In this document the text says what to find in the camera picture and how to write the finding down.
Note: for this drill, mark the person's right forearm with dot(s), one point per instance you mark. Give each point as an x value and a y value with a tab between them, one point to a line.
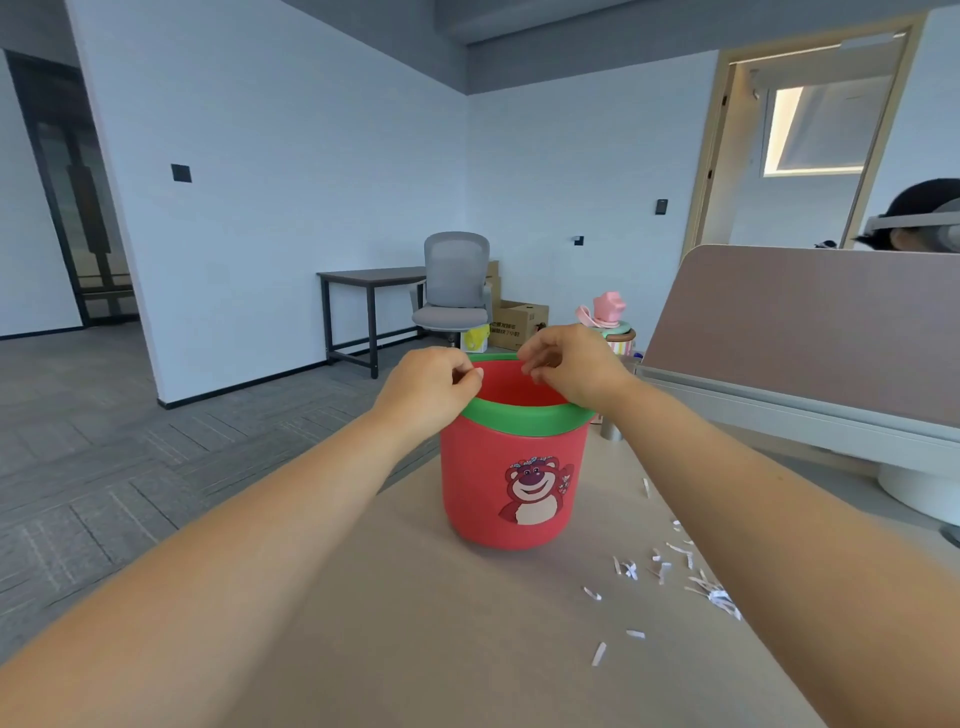
787	540

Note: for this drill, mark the red bin with green rim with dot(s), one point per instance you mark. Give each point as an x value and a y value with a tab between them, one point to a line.
480	495

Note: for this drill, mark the striped bottle with pink lid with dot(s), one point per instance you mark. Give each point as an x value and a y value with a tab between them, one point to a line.
609	306

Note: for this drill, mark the open cardboard box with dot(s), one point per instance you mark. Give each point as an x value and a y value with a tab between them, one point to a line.
517	326

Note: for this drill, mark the black wall switch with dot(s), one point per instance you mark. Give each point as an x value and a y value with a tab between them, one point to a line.
181	173

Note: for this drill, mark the dark table with black legs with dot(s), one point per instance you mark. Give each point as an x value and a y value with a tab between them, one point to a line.
367	275

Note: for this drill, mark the white round stand base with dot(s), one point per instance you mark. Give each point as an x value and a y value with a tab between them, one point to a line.
922	491

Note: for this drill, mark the grey metal desk shelf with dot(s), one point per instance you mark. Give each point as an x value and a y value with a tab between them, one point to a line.
787	427

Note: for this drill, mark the grey office chair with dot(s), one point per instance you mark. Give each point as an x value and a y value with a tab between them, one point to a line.
456	270

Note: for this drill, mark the yellow bag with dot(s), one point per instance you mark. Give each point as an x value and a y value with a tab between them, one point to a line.
475	339

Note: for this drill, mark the person's left hand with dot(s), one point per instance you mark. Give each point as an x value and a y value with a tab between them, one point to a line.
427	394

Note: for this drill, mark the tall cardboard box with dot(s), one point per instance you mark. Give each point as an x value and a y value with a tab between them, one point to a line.
494	285

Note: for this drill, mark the person's right hand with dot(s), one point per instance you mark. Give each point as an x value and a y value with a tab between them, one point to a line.
585	367

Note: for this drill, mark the wooden door frame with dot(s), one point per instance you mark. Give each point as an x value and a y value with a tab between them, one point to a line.
705	165

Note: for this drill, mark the white headset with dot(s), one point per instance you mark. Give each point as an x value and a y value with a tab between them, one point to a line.
945	232

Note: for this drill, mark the white paper shreds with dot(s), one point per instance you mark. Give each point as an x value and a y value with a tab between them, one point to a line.
721	598

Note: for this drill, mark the pink desk partition panel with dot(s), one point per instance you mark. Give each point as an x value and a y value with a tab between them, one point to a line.
810	330

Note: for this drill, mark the person's left forearm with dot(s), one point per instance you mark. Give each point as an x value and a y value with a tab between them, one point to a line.
187	585

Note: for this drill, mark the black framed glass door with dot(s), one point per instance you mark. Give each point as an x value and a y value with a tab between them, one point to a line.
82	210

